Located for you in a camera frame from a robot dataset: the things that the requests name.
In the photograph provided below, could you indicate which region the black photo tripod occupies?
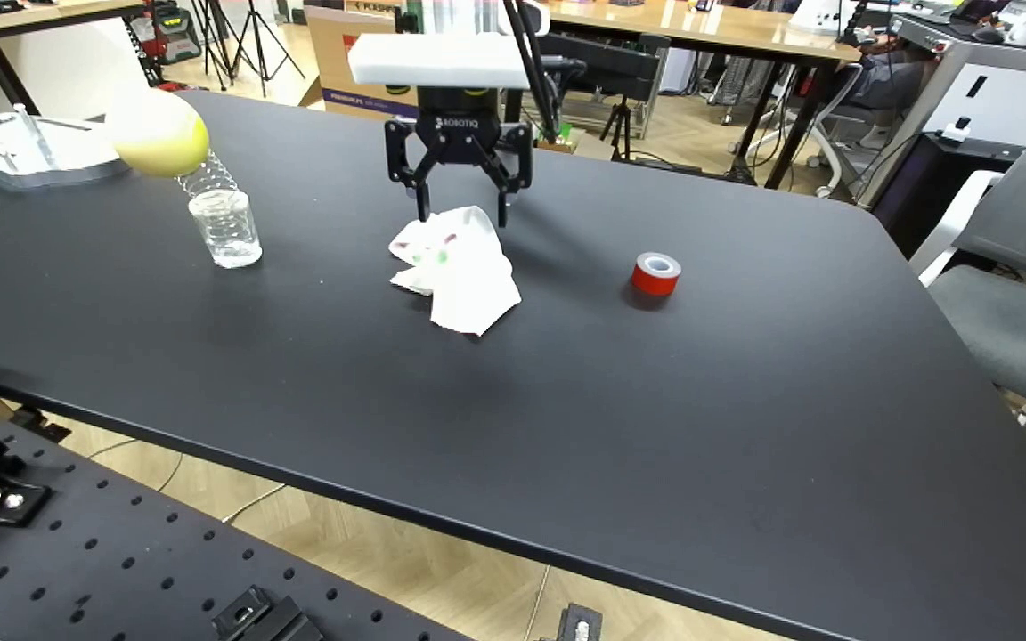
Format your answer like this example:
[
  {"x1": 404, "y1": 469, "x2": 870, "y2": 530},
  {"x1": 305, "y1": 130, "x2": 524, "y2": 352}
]
[{"x1": 198, "y1": 0, "x2": 312, "y2": 99}]

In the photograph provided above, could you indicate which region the black mounting bracket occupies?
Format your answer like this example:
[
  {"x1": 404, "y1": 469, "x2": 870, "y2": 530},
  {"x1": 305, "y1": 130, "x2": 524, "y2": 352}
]
[{"x1": 211, "y1": 579, "x2": 335, "y2": 641}]

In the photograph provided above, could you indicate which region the long wooden table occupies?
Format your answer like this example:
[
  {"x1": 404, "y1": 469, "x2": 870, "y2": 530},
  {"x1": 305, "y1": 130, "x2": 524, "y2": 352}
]
[{"x1": 542, "y1": 0, "x2": 870, "y2": 193}]

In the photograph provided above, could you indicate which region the yellow round ball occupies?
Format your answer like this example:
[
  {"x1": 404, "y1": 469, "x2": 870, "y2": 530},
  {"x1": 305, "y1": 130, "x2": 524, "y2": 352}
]
[{"x1": 104, "y1": 88, "x2": 215, "y2": 181}]

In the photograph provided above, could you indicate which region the brown cardboard box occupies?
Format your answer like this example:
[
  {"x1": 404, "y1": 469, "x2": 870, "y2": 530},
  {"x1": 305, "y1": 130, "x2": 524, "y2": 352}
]
[{"x1": 305, "y1": 4, "x2": 426, "y2": 122}]

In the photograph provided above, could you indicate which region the wooden table with black legs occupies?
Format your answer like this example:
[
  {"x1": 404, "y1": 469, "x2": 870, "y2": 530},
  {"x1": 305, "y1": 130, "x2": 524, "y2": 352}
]
[{"x1": 0, "y1": 0, "x2": 151, "y2": 118}]

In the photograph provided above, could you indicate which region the small black tripod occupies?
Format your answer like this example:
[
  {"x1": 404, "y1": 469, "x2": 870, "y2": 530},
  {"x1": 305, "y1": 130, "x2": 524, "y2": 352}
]
[{"x1": 599, "y1": 92, "x2": 644, "y2": 162}]

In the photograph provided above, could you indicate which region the gray office chair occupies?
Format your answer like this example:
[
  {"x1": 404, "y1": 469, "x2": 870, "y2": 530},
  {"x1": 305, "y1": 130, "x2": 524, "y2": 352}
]
[{"x1": 922, "y1": 112, "x2": 1026, "y2": 420}]

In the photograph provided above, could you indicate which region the white device on desk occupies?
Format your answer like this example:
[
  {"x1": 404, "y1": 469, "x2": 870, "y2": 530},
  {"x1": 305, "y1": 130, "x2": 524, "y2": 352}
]
[{"x1": 994, "y1": 0, "x2": 1026, "y2": 50}]

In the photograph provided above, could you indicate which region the silver metal bracket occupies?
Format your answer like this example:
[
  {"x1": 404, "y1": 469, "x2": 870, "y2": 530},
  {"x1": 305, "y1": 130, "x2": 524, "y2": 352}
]
[{"x1": 554, "y1": 600, "x2": 606, "y2": 641}]

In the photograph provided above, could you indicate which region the black perforated breadboard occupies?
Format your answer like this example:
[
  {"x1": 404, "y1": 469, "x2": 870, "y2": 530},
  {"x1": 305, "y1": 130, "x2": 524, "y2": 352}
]
[{"x1": 0, "y1": 389, "x2": 472, "y2": 641}]

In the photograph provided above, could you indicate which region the black flat panel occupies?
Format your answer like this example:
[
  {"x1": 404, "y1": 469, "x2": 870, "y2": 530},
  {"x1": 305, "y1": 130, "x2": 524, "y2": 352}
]
[{"x1": 535, "y1": 27, "x2": 674, "y2": 107}]

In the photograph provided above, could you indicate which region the clear tray with wire rack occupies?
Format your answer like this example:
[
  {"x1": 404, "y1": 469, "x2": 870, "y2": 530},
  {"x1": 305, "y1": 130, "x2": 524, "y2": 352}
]
[{"x1": 0, "y1": 102, "x2": 130, "y2": 197}]

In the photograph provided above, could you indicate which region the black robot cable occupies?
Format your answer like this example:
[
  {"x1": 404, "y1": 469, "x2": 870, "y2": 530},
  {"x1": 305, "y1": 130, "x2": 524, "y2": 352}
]
[{"x1": 502, "y1": 0, "x2": 567, "y2": 146}]

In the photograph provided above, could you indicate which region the gray cabinet desk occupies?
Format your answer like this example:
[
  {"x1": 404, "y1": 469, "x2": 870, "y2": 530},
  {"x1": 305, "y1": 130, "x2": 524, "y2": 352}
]
[{"x1": 867, "y1": 38, "x2": 1026, "y2": 244}]

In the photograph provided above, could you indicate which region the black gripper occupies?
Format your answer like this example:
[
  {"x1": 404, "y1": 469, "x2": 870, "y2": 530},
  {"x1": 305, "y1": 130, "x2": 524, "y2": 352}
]
[{"x1": 383, "y1": 80, "x2": 537, "y2": 230}]

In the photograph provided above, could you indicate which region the white towel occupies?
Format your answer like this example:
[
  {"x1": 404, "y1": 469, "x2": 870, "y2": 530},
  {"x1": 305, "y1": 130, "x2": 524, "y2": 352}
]
[{"x1": 384, "y1": 204, "x2": 529, "y2": 340}]

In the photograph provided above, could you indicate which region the black mesh chair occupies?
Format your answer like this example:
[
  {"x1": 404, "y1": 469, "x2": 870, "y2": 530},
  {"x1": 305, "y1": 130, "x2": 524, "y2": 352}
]
[{"x1": 806, "y1": 50, "x2": 934, "y2": 204}]

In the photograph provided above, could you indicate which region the red tape roll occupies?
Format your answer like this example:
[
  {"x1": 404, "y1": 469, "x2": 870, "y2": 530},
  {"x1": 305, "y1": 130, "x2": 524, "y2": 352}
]
[{"x1": 626, "y1": 248, "x2": 685, "y2": 306}]

